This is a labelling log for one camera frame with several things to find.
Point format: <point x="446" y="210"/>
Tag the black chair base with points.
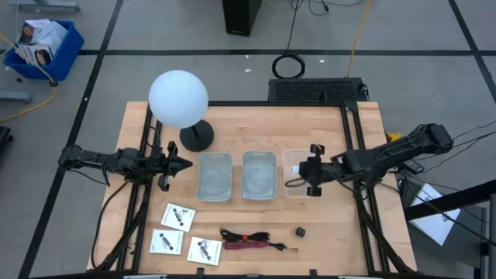
<point x="4" y="137"/>

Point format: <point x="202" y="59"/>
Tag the small black cube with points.
<point x="300" y="232"/>

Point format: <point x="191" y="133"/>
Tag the clear plastic bin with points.
<point x="290" y="155"/>

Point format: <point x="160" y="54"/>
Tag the yellow plug connector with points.
<point x="394" y="136"/>

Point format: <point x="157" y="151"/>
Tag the white paper sheet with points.
<point x="434" y="215"/>

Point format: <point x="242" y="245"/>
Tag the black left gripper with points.
<point x="164" y="164"/>

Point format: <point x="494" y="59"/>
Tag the dark grey cabinet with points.
<point x="469" y="236"/>

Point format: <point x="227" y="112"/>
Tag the black computer tower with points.
<point x="240" y="15"/>

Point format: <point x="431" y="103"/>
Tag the black metal beam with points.
<point x="449" y="201"/>

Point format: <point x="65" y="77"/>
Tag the black metal table frame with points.
<point x="271" y="104"/>

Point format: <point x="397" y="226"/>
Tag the grey plastic bin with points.
<point x="259" y="176"/>
<point x="214" y="176"/>

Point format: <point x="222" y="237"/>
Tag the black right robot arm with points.
<point x="387" y="155"/>

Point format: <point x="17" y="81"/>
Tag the blue plastic crate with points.
<point x="66" y="58"/>

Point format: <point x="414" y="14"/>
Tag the grey metal desk foot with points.
<point x="15" y="97"/>
<point x="46" y="5"/>

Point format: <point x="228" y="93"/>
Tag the white paper bag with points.
<point x="54" y="35"/>

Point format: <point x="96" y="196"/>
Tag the white printed box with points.
<point x="31" y="31"/>
<point x="36" y="55"/>

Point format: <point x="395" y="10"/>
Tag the white printed booklet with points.
<point x="166" y="242"/>
<point x="204" y="251"/>
<point x="178" y="217"/>

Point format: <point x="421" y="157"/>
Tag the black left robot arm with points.
<point x="124" y="160"/>

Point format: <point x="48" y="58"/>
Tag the black power adapter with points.
<point x="414" y="166"/>

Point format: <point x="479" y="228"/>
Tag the black perforated computer case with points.
<point x="315" y="90"/>

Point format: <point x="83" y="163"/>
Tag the small white adapter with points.
<point x="295" y="169"/>

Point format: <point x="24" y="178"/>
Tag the white globe table lamp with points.
<point x="178" y="98"/>

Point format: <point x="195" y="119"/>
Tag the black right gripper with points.
<point x="319" y="170"/>

